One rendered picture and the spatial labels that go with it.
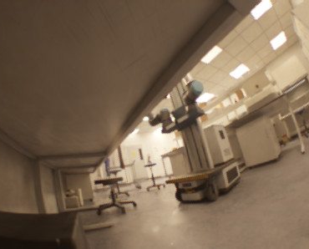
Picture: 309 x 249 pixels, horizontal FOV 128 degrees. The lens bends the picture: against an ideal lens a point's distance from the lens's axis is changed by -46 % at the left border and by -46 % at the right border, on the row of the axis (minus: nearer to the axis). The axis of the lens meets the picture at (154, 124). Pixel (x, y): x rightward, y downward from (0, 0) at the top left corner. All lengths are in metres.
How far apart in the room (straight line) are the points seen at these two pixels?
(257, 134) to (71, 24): 2.47
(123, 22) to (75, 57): 0.14
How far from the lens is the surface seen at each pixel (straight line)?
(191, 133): 1.84
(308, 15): 2.86
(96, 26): 0.30
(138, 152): 7.33
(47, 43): 0.34
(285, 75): 4.86
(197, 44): 0.34
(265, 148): 2.45
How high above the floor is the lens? 0.47
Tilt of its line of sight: 19 degrees up
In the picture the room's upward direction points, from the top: 13 degrees counter-clockwise
